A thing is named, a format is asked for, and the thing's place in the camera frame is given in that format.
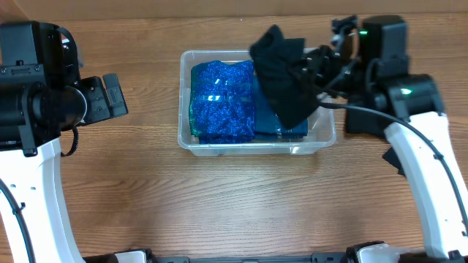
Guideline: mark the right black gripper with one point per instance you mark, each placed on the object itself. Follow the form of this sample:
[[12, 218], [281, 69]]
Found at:
[[316, 69]]

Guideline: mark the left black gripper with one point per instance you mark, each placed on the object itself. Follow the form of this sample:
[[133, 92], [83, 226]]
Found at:
[[103, 108]]

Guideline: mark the small black garment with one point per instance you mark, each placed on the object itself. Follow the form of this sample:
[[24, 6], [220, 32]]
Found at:
[[278, 64]]

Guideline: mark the blue denim jeans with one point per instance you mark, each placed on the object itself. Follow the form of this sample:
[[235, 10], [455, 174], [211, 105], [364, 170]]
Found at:
[[267, 124]]

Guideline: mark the blue sequin cloth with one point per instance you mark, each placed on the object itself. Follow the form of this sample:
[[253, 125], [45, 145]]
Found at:
[[221, 105]]

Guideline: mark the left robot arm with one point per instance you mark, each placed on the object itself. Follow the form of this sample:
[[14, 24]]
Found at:
[[43, 95]]

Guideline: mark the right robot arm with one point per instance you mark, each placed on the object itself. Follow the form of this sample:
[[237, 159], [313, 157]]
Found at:
[[367, 65]]

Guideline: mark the large black folded garment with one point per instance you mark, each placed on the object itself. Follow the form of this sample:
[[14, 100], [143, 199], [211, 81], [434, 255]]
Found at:
[[361, 122]]

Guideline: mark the clear plastic storage bin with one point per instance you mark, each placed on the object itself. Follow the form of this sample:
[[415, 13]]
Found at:
[[321, 130]]

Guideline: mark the black folded garment right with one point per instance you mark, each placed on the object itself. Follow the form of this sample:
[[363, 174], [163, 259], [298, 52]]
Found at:
[[391, 158]]

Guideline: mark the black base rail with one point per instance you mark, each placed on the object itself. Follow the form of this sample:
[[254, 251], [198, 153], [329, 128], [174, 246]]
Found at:
[[146, 256]]

